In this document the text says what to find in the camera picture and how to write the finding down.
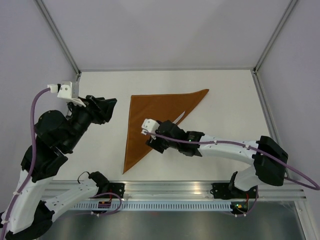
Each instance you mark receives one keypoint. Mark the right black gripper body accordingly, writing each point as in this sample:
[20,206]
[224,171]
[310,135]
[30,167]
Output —
[160,143]

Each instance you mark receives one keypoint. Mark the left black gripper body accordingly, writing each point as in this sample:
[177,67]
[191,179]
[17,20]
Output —
[83,116]

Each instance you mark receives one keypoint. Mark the white plastic knife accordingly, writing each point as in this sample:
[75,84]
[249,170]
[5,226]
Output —
[179,118]

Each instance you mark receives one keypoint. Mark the orange-brown cloth napkin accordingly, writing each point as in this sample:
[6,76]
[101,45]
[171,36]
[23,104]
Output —
[159,107]

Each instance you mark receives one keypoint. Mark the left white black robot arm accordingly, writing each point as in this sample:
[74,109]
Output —
[29,216]

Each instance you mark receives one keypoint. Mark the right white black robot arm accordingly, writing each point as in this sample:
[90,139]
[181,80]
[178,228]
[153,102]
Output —
[266,159]

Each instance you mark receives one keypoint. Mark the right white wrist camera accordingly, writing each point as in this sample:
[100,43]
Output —
[149,126]

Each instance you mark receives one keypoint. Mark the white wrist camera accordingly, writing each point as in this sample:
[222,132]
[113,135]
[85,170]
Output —
[68,91]
[149,126]

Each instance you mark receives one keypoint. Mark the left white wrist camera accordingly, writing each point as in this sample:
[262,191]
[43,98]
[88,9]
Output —
[68,91]

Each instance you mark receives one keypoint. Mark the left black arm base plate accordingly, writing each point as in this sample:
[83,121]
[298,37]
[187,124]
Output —
[117,188]

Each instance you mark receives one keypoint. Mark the white slotted cable duct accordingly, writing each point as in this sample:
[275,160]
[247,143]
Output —
[216,206]

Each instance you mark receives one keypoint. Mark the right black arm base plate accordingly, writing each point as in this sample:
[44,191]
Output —
[225,191]

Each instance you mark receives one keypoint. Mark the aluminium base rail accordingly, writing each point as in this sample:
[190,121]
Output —
[200,190]

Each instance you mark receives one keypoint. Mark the left aluminium frame post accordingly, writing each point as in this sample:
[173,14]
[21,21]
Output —
[44,11]

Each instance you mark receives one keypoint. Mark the aluminium frame post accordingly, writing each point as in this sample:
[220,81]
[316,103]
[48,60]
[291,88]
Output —
[275,34]
[44,11]

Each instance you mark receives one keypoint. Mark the right aluminium frame post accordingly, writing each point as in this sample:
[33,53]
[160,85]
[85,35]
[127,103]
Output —
[275,34]

